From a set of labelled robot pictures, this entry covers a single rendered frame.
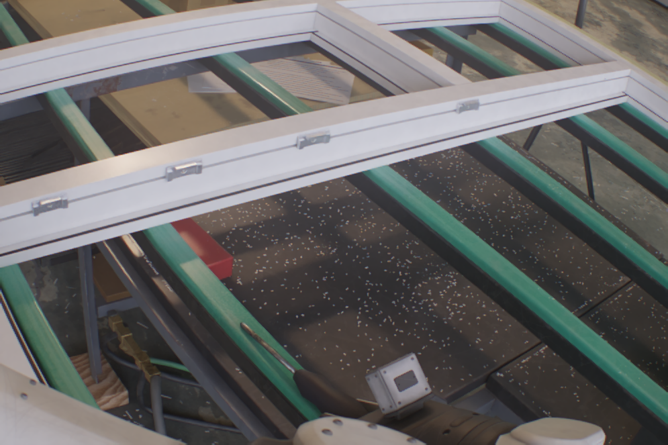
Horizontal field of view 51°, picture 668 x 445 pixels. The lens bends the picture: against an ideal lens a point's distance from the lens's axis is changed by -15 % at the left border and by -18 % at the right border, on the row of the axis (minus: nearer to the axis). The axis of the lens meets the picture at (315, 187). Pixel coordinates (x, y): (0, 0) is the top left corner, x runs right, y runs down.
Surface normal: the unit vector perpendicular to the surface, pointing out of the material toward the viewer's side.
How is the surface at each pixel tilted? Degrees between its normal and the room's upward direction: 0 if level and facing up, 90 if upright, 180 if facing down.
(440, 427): 34
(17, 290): 0
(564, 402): 0
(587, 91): 90
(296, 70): 0
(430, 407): 25
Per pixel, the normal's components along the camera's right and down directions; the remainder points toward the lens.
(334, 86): 0.14, -0.84
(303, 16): 0.58, 0.50
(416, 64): -0.80, 0.22
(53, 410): 0.36, -0.93
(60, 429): 0.38, -0.83
